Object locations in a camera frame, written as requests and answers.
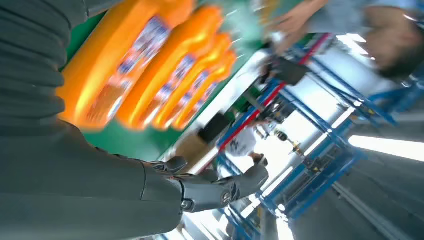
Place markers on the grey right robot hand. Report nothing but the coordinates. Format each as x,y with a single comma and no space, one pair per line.
66,185

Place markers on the brown cardboard box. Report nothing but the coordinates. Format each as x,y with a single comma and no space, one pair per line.
190,149

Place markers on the black bag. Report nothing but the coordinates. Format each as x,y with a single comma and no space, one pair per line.
215,127

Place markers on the person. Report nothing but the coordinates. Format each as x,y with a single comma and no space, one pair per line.
391,36
242,142

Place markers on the ceiling light strip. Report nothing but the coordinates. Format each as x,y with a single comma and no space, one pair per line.
387,147

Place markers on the red metal post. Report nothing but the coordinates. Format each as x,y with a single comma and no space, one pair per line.
258,108

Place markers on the blue metal rack frame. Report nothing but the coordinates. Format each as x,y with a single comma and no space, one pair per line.
326,185

